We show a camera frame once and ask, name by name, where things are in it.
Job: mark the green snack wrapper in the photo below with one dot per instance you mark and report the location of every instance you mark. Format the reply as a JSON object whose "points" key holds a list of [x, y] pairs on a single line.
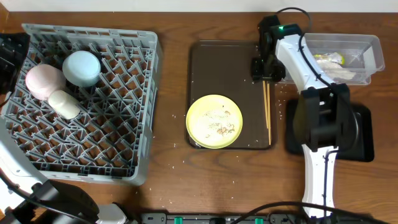
{"points": [[334, 57]]}

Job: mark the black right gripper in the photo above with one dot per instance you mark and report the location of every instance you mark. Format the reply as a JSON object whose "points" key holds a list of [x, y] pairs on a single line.
{"points": [[267, 71]]}

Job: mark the dark brown serving tray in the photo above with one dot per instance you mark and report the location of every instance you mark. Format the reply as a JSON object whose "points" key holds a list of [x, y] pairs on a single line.
{"points": [[221, 67]]}

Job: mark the cream plastic cup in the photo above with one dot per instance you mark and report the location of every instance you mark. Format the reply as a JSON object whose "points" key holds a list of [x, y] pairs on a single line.
{"points": [[64, 104]]}

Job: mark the yellow plate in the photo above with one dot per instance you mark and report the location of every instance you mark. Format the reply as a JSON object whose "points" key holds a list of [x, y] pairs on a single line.
{"points": [[214, 121]]}

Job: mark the grey plastic dish rack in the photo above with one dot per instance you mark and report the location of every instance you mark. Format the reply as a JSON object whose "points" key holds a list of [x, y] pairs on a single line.
{"points": [[109, 141]]}

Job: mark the wooden chopstick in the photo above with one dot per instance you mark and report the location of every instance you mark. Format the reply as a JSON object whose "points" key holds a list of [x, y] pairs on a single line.
{"points": [[265, 102], [269, 112]]}

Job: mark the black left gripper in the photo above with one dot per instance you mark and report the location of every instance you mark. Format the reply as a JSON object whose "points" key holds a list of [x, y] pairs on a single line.
{"points": [[8, 58]]}

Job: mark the black power strip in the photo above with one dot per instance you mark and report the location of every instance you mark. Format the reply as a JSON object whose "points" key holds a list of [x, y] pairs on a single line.
{"points": [[163, 218]]}

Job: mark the black tray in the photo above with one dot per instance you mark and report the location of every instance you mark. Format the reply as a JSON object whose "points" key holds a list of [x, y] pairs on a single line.
{"points": [[362, 152]]}

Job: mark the clear plastic bin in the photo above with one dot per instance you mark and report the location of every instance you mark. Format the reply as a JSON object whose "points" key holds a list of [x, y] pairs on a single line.
{"points": [[363, 53]]}

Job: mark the light blue bowl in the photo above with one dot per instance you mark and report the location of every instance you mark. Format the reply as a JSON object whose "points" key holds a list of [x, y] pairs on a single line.
{"points": [[82, 68]]}

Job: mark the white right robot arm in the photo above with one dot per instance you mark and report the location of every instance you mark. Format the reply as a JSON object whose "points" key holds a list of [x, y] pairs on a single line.
{"points": [[324, 122]]}

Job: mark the pink bowl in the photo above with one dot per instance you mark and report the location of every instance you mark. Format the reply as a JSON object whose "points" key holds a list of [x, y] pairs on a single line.
{"points": [[42, 80]]}

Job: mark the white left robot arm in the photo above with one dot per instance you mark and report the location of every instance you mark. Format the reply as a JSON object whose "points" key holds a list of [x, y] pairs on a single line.
{"points": [[27, 196]]}

